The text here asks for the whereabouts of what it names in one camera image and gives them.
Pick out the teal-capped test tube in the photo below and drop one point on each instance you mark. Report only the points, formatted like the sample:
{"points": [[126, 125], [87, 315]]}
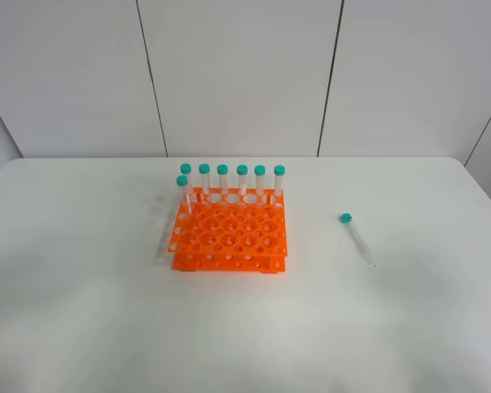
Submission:
{"points": [[347, 220]]}

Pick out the second row tube left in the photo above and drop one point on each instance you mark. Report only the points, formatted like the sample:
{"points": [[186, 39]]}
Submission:
{"points": [[185, 192]]}

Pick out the orange test tube rack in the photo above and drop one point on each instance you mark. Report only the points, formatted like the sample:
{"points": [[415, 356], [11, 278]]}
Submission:
{"points": [[217, 232]]}

